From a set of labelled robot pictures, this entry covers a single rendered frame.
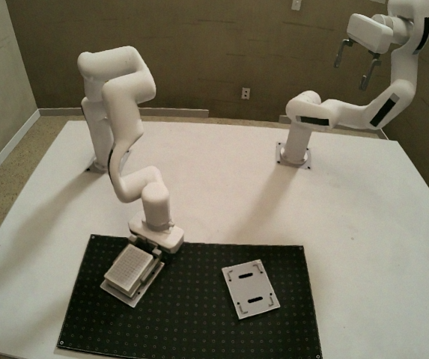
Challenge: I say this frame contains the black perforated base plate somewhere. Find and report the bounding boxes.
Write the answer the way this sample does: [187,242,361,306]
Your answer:
[56,234,323,359]

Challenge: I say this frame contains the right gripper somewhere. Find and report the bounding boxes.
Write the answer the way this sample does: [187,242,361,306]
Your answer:
[113,211,184,283]

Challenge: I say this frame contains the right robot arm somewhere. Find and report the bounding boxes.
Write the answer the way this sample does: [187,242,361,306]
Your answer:
[77,46,174,232]

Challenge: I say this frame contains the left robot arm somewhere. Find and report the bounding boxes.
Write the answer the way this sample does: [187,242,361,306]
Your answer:
[280,0,429,165]

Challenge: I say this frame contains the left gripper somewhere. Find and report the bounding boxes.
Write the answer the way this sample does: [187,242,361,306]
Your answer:
[333,14,393,91]

